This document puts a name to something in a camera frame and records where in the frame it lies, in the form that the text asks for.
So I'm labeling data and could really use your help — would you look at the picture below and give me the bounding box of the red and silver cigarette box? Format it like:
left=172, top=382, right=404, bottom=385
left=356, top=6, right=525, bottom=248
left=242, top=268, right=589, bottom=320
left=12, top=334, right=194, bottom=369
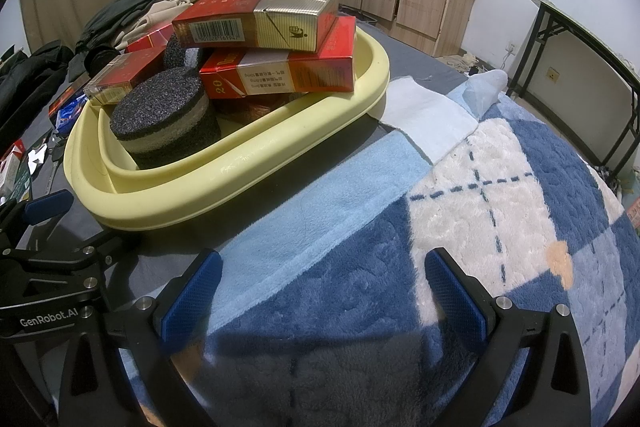
left=82, top=48, right=168, bottom=106

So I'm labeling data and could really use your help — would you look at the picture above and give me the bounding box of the dark green small box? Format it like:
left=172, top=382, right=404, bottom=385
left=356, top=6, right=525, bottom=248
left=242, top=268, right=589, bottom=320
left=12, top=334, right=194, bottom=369
left=10, top=167, right=35, bottom=204

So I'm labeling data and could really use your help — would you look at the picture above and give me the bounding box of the dark green cloth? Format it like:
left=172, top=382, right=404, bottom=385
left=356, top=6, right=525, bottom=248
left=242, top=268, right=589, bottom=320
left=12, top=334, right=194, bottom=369
left=75, top=0, right=163, bottom=55

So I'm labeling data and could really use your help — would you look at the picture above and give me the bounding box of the glossy red cigarette box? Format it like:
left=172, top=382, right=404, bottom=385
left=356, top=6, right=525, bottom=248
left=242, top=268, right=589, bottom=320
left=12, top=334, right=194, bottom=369
left=122, top=19, right=176, bottom=55

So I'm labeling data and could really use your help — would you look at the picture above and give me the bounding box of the red and white small box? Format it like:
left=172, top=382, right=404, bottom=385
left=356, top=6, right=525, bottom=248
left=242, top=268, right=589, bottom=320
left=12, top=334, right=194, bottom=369
left=0, top=139, right=26, bottom=188

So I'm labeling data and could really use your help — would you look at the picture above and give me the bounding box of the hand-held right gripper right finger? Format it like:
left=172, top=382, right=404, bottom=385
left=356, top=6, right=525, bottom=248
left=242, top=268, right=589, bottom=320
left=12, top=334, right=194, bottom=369
left=423, top=248, right=593, bottom=427

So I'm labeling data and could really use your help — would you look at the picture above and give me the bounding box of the red barcode cigarette box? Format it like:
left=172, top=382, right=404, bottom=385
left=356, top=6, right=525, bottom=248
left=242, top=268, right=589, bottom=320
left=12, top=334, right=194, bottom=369
left=199, top=16, right=357, bottom=100

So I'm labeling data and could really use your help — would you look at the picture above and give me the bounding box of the red and gold cigarette box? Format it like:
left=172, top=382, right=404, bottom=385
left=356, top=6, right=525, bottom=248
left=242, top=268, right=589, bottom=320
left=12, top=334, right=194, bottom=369
left=171, top=0, right=342, bottom=54

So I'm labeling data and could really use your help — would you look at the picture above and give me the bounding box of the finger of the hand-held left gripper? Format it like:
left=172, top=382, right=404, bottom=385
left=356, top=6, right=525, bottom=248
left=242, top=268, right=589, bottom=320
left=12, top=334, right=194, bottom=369
left=0, top=188, right=75, bottom=254
left=75, top=229, right=146, bottom=270

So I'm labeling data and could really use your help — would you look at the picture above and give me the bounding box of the round dark sponge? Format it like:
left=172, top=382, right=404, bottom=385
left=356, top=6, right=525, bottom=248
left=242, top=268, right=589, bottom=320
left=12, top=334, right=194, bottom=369
left=162, top=34, right=211, bottom=70

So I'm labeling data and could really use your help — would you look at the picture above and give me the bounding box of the black frame folding table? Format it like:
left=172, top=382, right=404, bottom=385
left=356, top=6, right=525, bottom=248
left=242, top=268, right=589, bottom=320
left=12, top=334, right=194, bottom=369
left=505, top=0, right=640, bottom=180

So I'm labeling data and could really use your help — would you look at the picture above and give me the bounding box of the black round pouch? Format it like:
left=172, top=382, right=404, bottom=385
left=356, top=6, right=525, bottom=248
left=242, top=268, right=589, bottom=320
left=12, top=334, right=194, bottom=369
left=85, top=47, right=121, bottom=75

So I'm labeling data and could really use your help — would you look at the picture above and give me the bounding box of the dark red flat box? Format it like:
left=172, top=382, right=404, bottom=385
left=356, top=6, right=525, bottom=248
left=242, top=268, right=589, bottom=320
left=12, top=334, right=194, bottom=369
left=47, top=89, right=86, bottom=118

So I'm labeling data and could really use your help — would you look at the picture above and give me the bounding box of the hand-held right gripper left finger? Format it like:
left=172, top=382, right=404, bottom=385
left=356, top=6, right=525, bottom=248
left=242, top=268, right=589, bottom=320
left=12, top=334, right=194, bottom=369
left=56, top=248, right=224, bottom=427

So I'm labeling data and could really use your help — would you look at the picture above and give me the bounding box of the blue foil packet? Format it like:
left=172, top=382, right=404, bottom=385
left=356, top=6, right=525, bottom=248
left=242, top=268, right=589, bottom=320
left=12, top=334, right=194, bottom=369
left=55, top=99, right=91, bottom=132

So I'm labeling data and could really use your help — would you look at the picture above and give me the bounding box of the yellow plastic basin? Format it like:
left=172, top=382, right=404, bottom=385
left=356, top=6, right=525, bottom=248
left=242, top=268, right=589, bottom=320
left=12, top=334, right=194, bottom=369
left=64, top=24, right=391, bottom=233

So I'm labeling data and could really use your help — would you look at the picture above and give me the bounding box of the blue white plaid blanket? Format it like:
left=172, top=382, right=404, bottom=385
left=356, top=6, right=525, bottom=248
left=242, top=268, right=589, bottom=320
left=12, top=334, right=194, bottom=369
left=120, top=69, right=640, bottom=427

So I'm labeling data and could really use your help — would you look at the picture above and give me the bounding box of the black jacket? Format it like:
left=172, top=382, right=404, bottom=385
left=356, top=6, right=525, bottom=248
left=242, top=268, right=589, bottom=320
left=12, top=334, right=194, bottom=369
left=0, top=42, right=76, bottom=142

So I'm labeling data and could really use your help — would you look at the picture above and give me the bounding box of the round grey layered sponge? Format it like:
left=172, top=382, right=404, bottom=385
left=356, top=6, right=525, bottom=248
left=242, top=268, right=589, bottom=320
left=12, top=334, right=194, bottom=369
left=109, top=68, right=222, bottom=168

